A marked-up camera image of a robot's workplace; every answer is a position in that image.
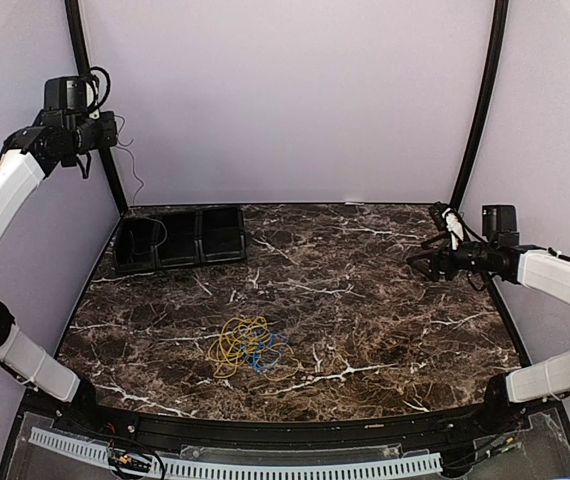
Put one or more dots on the black three-compartment tray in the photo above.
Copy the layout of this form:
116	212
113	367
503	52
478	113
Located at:
190	237

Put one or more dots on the left black frame post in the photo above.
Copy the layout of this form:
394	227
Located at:
79	47

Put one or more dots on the right black frame post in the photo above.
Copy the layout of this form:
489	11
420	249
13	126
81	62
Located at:
488	78

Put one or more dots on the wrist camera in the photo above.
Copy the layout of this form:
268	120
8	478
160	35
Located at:
448	220
87	94

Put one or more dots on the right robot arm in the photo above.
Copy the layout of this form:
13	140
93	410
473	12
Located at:
497	252

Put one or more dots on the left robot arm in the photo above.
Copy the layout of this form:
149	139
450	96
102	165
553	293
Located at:
69	127

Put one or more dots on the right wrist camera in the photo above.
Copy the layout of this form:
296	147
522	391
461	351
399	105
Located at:
448	220

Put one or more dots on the white slotted cable duct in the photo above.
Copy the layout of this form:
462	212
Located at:
95	453

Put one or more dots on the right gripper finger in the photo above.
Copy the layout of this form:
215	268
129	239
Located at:
425	264
436	240

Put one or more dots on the black front rail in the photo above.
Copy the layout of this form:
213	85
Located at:
170	433

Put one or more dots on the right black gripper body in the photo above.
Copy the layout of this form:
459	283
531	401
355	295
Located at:
452	267

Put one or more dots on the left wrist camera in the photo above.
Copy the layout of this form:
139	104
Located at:
87	94

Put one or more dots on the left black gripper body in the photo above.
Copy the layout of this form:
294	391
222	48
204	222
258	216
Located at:
106	136

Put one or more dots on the black frame post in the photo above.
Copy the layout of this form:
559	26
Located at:
79	47
488	78

